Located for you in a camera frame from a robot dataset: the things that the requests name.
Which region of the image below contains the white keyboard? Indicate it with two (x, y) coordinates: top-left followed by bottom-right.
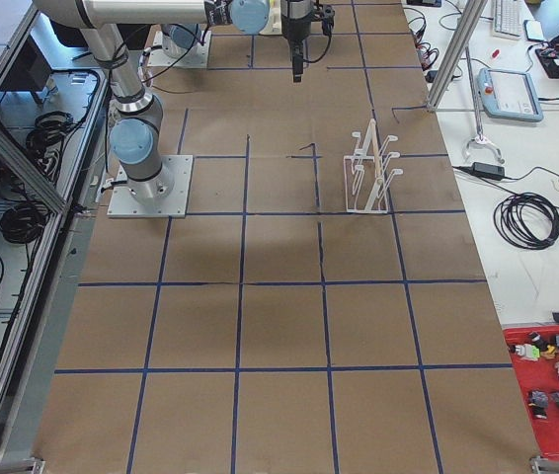
(491, 0), (522, 40)

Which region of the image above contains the white wire cup rack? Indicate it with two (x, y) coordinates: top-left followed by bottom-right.
(343, 118), (403, 214)

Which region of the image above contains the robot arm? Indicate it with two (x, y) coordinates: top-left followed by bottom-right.
(36, 1), (271, 215)

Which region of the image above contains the aluminium frame post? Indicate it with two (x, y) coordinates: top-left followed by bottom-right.
(426, 0), (487, 112)

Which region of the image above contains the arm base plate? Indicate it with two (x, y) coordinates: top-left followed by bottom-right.
(140, 31), (211, 69)
(108, 155), (194, 218)

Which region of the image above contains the blue teach pendant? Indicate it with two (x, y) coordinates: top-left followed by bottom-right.
(477, 68), (543, 122)

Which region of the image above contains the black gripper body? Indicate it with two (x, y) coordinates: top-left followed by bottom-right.
(280, 0), (335, 46)

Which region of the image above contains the black power adapter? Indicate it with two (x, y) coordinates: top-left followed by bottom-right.
(471, 162), (506, 181)

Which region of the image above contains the red parts tray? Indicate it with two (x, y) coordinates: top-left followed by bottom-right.
(504, 325), (559, 461)

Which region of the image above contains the reacher grabber tool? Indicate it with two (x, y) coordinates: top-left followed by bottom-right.
(463, 46), (505, 165)

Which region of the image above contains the coiled black cable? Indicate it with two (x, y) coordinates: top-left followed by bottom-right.
(493, 192), (559, 250)

